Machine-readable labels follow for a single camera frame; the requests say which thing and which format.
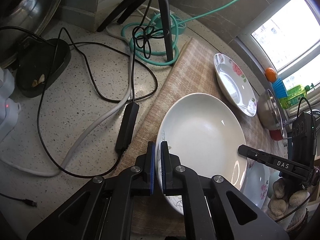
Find green dish soap bottle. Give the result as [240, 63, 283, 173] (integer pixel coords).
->
[279, 83, 315, 109]

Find right gloved hand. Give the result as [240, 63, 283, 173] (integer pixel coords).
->
[267, 178, 310, 220]

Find black cable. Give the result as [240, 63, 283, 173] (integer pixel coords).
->
[0, 0, 173, 208]

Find black tripod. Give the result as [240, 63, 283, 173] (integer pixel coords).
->
[97, 0, 177, 64]

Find orange fruit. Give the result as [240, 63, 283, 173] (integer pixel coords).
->
[265, 68, 278, 83]

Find large steel mixing bowl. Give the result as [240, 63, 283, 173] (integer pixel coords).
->
[257, 89, 283, 131]

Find floral plate red flowers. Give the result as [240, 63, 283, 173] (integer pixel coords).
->
[213, 53, 257, 117]

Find white plate grey branch pattern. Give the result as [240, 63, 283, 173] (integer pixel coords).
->
[154, 92, 248, 216]

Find steel pot lid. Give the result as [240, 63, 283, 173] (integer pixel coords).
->
[0, 0, 68, 68]

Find white plate pink flowers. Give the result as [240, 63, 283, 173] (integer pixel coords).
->
[241, 162, 270, 209]

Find red steel bowl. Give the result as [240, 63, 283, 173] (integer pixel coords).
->
[269, 128, 286, 141]

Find teal round power strip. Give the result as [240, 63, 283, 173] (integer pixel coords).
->
[152, 12, 187, 35]

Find black inline cable box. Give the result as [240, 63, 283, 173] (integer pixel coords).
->
[115, 102, 139, 155]

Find white power adapter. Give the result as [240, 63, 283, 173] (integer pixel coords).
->
[0, 69, 21, 141]

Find teal hose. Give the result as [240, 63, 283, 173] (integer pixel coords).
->
[121, 0, 268, 67]

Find black oval dish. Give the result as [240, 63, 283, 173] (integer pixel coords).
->
[15, 37, 71, 98]

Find pink plaid table cloth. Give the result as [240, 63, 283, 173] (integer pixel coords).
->
[114, 38, 287, 236]

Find window frame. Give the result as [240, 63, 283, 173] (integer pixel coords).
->
[238, 0, 319, 108]

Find blue fluted plastic cup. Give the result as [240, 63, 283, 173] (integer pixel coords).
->
[272, 77, 288, 99]

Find pale blue ceramic bowl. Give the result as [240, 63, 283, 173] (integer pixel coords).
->
[267, 171, 280, 198]

